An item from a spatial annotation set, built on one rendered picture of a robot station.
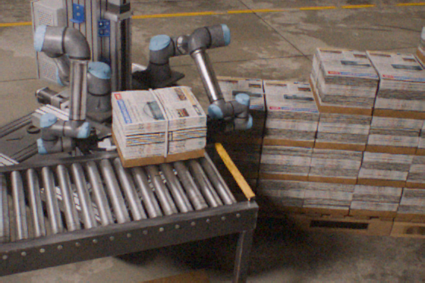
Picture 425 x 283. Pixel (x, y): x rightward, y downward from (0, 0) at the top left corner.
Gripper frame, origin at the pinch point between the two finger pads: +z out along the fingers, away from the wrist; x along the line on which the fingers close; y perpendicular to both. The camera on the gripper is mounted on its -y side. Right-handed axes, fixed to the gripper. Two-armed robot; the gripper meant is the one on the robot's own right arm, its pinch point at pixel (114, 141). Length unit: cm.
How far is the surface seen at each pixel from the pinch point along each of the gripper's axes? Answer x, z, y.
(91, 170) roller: -20.1, -14.3, -0.3
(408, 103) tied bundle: -18, 154, 13
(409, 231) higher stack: -26, 176, -75
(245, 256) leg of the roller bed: -62, 45, -27
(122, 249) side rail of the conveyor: -63, -10, -10
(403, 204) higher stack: -23, 167, -55
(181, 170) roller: -29.1, 24.1, -0.5
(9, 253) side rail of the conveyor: -63, -51, -1
